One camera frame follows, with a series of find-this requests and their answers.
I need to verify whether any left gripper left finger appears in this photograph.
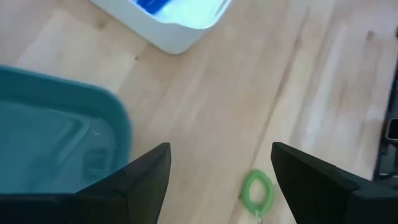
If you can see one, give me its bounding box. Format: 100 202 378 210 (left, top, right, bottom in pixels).
0 142 172 224

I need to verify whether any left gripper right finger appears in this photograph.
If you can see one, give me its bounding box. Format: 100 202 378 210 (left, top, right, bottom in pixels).
270 141 398 224

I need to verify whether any blue spring keychain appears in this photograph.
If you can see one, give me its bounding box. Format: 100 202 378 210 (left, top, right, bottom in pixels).
135 0 172 16

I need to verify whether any teal plastic bin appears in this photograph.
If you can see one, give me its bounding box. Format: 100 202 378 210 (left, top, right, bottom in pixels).
0 64 133 195

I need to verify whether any white plastic bin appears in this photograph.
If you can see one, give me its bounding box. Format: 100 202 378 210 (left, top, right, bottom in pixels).
90 0 233 55

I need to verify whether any green spring keychain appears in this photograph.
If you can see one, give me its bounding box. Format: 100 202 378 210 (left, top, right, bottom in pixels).
239 169 275 224

